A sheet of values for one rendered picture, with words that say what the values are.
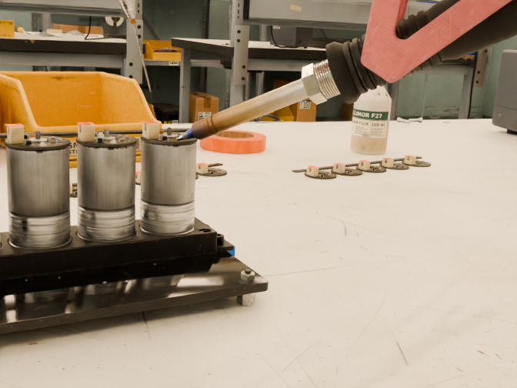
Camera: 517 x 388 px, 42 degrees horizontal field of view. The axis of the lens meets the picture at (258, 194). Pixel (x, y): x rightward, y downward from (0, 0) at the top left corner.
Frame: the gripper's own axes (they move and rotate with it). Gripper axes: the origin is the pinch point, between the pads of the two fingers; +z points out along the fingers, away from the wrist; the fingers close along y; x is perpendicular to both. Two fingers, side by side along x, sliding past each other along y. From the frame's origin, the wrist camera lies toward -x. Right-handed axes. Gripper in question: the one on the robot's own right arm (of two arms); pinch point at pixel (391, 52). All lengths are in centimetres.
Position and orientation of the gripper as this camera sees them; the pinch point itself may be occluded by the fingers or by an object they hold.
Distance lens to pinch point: 26.8
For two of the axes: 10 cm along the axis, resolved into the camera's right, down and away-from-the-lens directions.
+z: -5.1, 7.9, 3.4
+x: 8.2, 5.7, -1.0
